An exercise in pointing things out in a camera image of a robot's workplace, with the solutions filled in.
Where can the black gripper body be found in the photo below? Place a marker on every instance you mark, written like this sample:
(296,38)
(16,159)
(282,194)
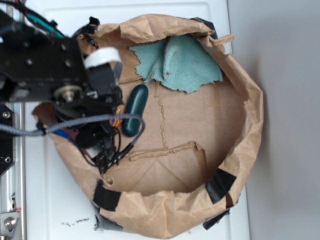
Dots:
(100,95)

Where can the orange ridged shell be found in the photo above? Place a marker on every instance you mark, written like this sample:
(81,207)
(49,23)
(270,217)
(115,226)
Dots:
(116,122)

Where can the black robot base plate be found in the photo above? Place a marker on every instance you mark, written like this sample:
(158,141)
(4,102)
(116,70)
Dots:
(6,140)

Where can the brown paper bag bin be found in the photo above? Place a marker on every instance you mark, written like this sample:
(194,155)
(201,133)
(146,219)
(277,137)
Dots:
(190,163)

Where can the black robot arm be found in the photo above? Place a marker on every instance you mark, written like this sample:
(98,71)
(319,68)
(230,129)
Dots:
(39,63)

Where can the teal terry cloth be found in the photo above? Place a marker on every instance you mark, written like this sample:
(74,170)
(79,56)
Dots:
(179,63)

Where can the metal corner bracket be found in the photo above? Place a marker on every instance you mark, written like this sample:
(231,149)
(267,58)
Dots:
(10,226)

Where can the aluminium frame rail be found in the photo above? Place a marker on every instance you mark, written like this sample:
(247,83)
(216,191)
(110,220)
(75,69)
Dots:
(12,183)

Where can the dark green oblong capsule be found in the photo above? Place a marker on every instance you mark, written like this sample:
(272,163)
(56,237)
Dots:
(135,106)

